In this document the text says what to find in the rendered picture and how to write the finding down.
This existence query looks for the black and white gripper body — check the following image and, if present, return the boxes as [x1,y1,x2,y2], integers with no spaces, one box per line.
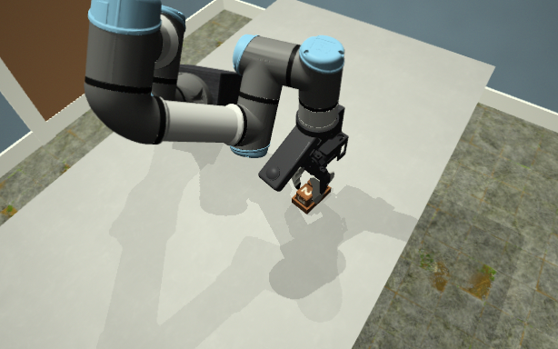
[295,105,349,176]

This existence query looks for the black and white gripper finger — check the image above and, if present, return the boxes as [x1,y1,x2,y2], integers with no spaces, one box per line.
[310,166,334,204]
[292,166,305,190]

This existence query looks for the orange wooden tray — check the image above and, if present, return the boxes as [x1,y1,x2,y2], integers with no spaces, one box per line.
[292,185,331,214]

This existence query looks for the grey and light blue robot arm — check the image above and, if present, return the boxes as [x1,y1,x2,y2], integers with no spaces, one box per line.
[84,0,344,192]

